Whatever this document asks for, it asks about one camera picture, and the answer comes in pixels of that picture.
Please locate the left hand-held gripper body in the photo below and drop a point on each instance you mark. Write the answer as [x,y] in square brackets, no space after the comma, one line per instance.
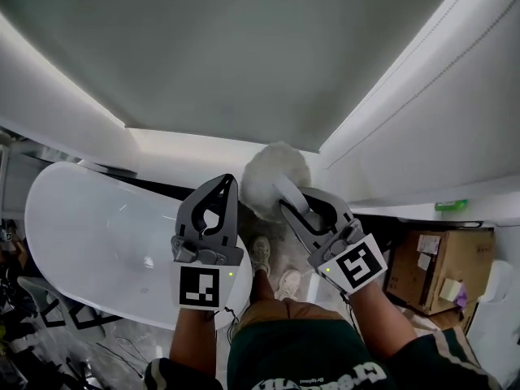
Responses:
[199,282]

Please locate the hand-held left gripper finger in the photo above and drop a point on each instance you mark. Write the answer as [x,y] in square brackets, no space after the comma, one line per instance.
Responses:
[191,209]
[228,217]

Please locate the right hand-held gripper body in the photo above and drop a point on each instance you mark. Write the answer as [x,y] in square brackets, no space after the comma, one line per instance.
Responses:
[349,264]

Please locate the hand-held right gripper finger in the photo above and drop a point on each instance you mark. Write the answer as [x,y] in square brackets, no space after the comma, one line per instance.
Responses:
[331,207]
[300,228]

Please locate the fluffy white cleaning tool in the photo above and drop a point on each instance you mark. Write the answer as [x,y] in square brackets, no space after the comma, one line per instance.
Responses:
[266,177]

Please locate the white bathtub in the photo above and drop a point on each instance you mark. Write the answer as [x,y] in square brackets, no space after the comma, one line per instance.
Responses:
[101,234]

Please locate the person's left forearm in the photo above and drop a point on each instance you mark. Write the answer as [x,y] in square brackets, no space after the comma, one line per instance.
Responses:
[195,339]

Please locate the person's right forearm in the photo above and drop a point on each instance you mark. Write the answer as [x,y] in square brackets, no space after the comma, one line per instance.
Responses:
[378,323]

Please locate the person's left shoe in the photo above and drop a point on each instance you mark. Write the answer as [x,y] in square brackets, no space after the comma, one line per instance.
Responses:
[261,254]

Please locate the person's shoe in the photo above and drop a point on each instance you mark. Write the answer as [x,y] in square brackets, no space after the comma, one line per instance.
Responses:
[261,254]
[289,283]

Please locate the person's right shoe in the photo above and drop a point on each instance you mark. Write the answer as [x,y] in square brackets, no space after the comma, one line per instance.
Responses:
[289,283]

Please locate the person's left leg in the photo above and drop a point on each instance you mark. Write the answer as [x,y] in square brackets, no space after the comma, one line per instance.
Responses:
[262,291]

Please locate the person's brown shorts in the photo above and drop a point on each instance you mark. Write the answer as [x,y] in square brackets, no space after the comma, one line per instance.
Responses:
[288,311]

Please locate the brown cardboard box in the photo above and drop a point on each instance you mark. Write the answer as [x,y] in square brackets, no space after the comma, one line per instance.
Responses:
[447,258]

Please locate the yellow sticky note pad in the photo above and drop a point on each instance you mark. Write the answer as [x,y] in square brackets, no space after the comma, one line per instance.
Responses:
[450,289]

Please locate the person's dark green shirt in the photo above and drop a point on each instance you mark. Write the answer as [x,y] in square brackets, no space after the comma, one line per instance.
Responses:
[300,360]

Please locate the purple small item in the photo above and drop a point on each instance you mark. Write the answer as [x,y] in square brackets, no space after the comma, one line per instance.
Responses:
[461,298]

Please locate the green packet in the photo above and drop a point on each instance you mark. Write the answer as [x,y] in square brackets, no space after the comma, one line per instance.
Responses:
[451,204]

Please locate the white plastic chair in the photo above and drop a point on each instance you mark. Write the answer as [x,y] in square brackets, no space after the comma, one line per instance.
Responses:
[48,299]

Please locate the white appliance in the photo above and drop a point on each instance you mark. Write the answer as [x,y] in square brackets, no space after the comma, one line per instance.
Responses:
[497,319]

